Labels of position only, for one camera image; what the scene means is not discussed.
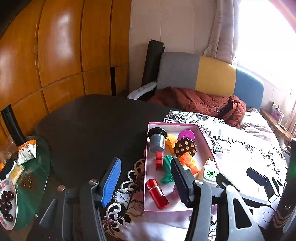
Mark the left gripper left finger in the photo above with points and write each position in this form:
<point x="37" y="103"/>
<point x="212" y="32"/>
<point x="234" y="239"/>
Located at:
<point x="76" y="211"/>

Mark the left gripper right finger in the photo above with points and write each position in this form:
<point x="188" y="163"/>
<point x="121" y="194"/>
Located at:
<point x="234" y="219"/>

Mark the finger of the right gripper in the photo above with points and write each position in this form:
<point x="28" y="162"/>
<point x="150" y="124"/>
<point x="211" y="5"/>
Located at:
<point x="223" y="182"/>
<point x="270" y="185"/>

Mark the white green plug-in device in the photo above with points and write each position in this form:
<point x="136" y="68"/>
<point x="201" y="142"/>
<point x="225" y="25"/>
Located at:
<point x="209" y="172"/>

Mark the orange linking cubes block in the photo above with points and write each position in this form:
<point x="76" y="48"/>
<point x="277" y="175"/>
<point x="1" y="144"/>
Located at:
<point x="187" y="160"/>

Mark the red metallic capsule bottle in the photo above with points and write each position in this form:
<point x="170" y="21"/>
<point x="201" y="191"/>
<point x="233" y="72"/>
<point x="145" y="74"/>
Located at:
<point x="156" y="193"/>

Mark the brown studded massage ball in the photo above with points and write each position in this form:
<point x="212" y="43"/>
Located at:
<point x="185" y="145"/>

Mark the magenta round plastic toy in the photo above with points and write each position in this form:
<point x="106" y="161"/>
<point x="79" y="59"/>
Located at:
<point x="186" y="134"/>

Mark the orange plastic duck toy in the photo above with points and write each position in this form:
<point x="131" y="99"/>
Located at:
<point x="171" y="141"/>

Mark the red linking cubes block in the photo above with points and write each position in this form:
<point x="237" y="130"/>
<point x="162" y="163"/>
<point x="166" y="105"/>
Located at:
<point x="159" y="161"/>

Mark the black lidded clear jar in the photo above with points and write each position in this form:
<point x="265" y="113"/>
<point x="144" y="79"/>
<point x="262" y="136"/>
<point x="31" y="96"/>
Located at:
<point x="157" y="137"/>

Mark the wooden side shelf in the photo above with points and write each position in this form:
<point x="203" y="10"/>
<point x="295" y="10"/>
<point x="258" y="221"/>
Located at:
<point x="278" y="130"/>

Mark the green glass side table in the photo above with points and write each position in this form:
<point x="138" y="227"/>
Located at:
<point x="29" y="188"/>

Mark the pink beige duvet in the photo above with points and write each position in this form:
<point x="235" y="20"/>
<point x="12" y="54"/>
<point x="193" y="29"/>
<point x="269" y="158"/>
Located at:
<point x="254" y="124"/>

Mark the pink gift boxes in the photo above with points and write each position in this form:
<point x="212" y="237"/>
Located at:
<point x="276" y="113"/>

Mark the plate of dark fruit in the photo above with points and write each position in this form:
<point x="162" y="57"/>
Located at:
<point x="9" y="204"/>

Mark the yellow biscuit packet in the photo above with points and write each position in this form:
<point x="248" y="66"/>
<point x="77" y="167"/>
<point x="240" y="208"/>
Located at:
<point x="16" y="173"/>

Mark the rust red quilted jacket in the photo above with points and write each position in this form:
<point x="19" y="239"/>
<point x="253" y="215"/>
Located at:
<point x="231" y="109"/>

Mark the white orange snack bag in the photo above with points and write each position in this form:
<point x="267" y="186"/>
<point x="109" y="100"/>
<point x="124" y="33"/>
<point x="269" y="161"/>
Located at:
<point x="26" y="152"/>

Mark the pink storage box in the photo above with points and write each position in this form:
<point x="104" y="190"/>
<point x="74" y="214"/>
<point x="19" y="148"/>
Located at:
<point x="170" y="190"/>

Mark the multicolour sofa backrest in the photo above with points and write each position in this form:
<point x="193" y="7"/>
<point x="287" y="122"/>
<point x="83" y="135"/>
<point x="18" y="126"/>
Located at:
<point x="210" y="76"/>

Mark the beige curtain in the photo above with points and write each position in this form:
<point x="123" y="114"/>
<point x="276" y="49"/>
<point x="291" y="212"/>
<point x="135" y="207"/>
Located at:
<point x="224" y="37"/>

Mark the wooden wardrobe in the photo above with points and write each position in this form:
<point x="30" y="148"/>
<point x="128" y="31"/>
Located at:
<point x="53" y="52"/>

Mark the black rolled mat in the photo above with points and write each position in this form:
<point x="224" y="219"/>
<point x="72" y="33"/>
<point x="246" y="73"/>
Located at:
<point x="152" y="61"/>

